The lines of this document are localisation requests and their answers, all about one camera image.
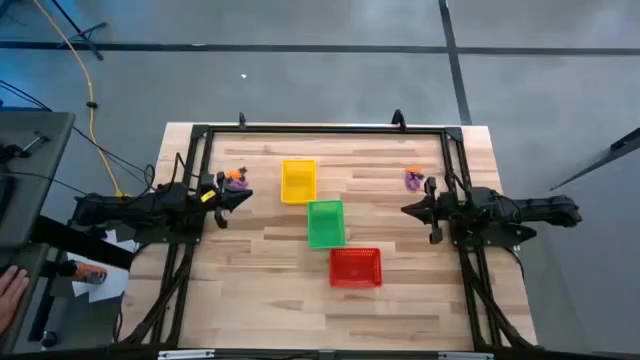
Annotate black clamp tool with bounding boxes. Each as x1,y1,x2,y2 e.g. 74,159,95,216
0,130,51,164

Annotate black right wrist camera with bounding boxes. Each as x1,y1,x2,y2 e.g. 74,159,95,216
468,186,501,206

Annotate black aluminium table frame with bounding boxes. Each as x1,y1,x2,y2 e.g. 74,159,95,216
119,122,539,351

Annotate yellow plastic basket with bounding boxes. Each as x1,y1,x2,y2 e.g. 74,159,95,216
280,159,318,206

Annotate person's hand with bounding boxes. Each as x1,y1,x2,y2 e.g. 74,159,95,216
0,264,31,335

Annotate orange and black can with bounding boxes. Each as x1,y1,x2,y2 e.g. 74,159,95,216
56,259,109,286

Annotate white paper sheets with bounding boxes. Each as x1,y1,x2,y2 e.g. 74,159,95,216
67,228,140,304

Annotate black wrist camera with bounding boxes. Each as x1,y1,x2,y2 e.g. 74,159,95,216
468,186,501,206
158,181,190,202

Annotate red plastic basket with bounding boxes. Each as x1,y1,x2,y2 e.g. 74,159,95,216
328,247,384,289

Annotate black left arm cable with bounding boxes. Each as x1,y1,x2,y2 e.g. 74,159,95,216
143,151,202,194

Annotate yellow cable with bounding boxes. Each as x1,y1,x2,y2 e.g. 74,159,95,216
32,0,125,198

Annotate silver metal bracket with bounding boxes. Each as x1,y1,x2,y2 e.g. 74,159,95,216
437,351,495,360
157,349,217,360

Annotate grey side table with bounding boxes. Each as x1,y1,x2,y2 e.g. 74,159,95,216
0,110,76,351

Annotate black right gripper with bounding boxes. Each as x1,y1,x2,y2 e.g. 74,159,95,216
400,176,459,246

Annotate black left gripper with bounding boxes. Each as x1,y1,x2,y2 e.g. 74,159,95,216
197,171,254,230

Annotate green plastic basket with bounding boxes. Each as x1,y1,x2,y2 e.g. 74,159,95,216
306,199,347,250

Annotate thin black floor cable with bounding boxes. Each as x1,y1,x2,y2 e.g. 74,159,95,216
0,79,156,191

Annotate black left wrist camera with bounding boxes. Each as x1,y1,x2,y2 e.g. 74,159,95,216
158,181,190,202

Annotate black desk beam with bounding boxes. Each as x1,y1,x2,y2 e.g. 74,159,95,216
29,214,136,271

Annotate black tripod stand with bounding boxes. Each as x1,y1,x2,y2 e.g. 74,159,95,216
49,0,109,62

